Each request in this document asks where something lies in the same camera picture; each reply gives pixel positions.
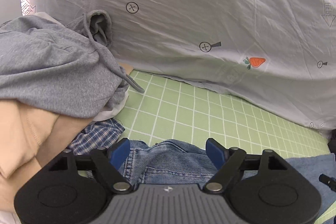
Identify beige sweatshirt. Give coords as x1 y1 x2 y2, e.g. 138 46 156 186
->
1 97 93 213

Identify green grid mat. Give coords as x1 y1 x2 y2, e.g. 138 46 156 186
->
79 69 336 224

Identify white button garment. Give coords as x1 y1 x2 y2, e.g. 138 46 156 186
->
0 11 130 224

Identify grey hooded sweatshirt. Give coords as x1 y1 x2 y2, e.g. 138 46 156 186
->
1 10 143 118

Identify grey carrot print bedsheet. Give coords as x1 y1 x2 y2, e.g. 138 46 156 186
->
26 0 335 130

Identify blue plaid shirt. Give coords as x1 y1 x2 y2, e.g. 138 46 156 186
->
67 118 125 155

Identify blue denim jeans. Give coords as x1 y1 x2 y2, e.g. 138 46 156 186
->
120 140 335 223

